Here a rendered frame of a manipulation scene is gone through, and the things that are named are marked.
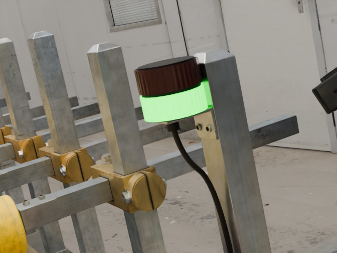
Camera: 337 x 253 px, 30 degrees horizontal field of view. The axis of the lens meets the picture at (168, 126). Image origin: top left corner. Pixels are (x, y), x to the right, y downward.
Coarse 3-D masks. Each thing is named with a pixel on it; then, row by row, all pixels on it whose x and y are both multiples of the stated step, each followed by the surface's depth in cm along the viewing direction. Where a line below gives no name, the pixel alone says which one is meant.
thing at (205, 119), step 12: (168, 60) 59; (180, 60) 56; (144, 96) 57; (156, 96) 56; (168, 120) 56; (180, 120) 57; (204, 120) 60; (204, 132) 60; (216, 132) 59; (180, 144) 59; (204, 180) 60; (216, 204) 61; (228, 240) 62; (228, 252) 62
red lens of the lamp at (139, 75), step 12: (192, 60) 56; (144, 72) 56; (156, 72) 55; (168, 72) 55; (180, 72) 55; (192, 72) 56; (144, 84) 56; (156, 84) 55; (168, 84) 55; (180, 84) 55; (192, 84) 56
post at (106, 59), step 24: (96, 48) 80; (120, 48) 81; (96, 72) 81; (120, 72) 81; (120, 96) 81; (120, 120) 81; (120, 144) 82; (120, 168) 83; (144, 216) 84; (144, 240) 84
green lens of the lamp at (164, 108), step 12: (168, 96) 55; (180, 96) 55; (192, 96) 56; (204, 96) 57; (144, 108) 57; (156, 108) 56; (168, 108) 55; (180, 108) 55; (192, 108) 56; (204, 108) 57; (156, 120) 56
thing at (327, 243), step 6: (330, 240) 76; (336, 240) 76; (318, 246) 75; (324, 246) 75; (330, 246) 74; (336, 246) 74; (306, 252) 74; (312, 252) 74; (318, 252) 73; (324, 252) 73; (330, 252) 73; (336, 252) 73
